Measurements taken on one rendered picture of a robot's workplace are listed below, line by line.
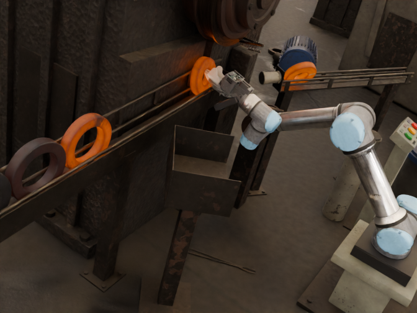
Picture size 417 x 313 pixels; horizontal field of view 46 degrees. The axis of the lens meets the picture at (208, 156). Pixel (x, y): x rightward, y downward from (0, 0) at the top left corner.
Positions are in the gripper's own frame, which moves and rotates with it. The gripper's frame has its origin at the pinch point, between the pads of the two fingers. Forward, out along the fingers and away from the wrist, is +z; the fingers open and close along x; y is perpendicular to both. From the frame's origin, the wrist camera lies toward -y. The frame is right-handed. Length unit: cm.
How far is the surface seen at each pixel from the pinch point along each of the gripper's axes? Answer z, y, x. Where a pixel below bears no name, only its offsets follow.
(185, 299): -52, -64, 35
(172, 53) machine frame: 7.7, 8.0, 18.4
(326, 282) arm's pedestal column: -91, -52, -17
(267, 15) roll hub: -5.6, 28.6, -13.0
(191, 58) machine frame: 6.5, 3.3, 4.3
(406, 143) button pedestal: -78, 2, -63
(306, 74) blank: -22, 0, -59
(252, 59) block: -4.5, 2.9, -28.9
